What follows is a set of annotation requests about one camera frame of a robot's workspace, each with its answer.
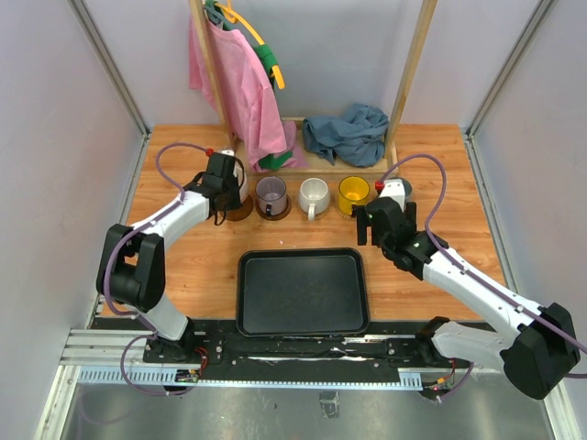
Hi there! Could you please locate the yellow clothes hanger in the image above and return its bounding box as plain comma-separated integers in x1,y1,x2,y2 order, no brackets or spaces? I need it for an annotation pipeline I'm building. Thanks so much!
215,1,286,90

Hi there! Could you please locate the grey ceramic mug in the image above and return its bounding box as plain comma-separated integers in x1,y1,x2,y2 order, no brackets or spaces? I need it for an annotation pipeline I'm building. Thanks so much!
393,177,413,201

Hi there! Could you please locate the yellow glass cup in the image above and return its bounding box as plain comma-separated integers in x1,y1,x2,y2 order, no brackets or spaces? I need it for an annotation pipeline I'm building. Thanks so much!
337,176,371,205

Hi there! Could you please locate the white ceramic mug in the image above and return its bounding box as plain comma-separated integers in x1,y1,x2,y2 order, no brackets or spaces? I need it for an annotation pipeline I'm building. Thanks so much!
298,178,331,220

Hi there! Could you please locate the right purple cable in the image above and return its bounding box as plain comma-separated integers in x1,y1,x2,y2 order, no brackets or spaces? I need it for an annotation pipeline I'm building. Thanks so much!
373,153,587,402

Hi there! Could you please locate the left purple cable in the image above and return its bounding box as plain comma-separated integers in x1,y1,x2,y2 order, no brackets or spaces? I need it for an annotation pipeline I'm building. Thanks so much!
77,142,216,425

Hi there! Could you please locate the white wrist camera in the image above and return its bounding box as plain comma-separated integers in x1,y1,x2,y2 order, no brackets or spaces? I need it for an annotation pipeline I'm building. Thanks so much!
379,178,408,210
219,148,244,184

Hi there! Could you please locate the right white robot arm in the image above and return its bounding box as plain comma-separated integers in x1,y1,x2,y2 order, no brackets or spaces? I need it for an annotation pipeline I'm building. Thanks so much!
352,197,586,400

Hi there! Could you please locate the brown wooden coaster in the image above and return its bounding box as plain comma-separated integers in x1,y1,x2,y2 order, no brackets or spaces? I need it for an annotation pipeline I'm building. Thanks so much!
254,195,293,221
227,195,254,222

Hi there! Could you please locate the purple cable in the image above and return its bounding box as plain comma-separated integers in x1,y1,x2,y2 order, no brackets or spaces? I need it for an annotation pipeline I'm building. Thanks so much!
77,142,216,425
373,153,587,402

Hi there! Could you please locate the blue crumpled cloth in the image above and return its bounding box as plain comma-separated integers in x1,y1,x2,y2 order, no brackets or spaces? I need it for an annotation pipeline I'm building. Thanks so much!
302,104,389,168

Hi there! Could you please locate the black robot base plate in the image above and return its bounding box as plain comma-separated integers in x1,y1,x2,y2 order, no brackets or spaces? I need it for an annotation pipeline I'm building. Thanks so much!
89,315,473,384

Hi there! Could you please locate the woven rattan coaster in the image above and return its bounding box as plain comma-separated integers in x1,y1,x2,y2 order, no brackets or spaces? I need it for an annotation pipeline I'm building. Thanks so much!
295,203,331,221
335,203,361,220

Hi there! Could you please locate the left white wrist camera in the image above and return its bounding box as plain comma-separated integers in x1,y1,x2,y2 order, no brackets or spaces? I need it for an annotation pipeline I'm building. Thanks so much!
219,148,244,184

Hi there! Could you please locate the pink shirt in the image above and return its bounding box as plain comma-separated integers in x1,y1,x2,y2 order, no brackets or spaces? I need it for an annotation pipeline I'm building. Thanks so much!
208,23,309,171

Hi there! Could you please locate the black plastic tray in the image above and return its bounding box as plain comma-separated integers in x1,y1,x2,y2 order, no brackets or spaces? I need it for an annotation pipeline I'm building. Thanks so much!
236,247,371,337

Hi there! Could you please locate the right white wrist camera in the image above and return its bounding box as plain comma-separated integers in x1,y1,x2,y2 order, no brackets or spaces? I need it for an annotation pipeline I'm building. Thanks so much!
379,178,408,210

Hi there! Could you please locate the wooden clothes rack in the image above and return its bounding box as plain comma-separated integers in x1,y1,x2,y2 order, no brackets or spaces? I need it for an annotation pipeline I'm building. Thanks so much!
189,1,437,180

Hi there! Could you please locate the pink ceramic mug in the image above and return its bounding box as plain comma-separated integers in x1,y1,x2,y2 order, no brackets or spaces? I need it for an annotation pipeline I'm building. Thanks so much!
238,170,249,203

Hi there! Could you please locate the green clothes hanger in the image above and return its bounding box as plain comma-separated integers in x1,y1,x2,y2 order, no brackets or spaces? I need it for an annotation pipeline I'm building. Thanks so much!
203,1,286,90

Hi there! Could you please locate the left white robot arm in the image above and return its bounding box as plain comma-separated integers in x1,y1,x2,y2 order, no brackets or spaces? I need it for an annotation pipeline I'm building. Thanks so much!
96,150,245,363

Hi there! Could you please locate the aluminium frame rail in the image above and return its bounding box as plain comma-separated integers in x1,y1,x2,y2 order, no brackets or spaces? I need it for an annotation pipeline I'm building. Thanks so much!
59,327,563,391

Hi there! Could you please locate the purple glass cup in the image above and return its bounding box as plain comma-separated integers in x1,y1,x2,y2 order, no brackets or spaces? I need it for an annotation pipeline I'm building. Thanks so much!
256,176,287,216

